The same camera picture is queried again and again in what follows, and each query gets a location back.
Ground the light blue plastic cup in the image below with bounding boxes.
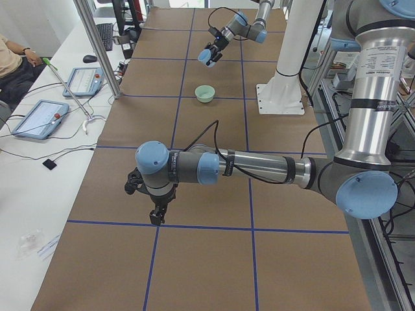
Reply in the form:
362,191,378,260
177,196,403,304
198,49,216,67

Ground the mint green bowl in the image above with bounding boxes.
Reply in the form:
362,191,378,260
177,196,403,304
195,85,215,103

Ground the black keyboard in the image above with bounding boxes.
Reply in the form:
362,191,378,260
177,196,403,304
96,23,113,51

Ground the small black square pad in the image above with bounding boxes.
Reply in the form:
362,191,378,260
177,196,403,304
42,159,57,170

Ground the dark computer mouse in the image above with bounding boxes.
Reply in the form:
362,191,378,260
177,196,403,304
82,54,97,63

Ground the clear plastic bag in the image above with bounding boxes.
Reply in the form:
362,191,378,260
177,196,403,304
16,229,44,259

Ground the far blue teach pendant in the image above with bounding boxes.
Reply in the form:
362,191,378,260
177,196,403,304
66,67,104,97

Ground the blue teach pendant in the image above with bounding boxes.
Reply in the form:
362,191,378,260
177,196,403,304
66,67,104,97
12,100,69,140

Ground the near blue teach pendant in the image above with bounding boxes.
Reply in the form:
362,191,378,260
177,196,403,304
12,100,69,140

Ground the seated person beige shirt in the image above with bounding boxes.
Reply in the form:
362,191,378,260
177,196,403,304
1,35,46,110

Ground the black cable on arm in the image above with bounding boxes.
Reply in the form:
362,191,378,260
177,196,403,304
181,116,350,185

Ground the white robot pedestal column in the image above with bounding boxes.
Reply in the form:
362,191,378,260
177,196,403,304
257,0,326,115

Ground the grabber stick green handle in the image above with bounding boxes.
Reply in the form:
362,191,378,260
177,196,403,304
42,58,106,135

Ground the aluminium frame post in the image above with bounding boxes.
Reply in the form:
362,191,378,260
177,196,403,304
73,0,121,99

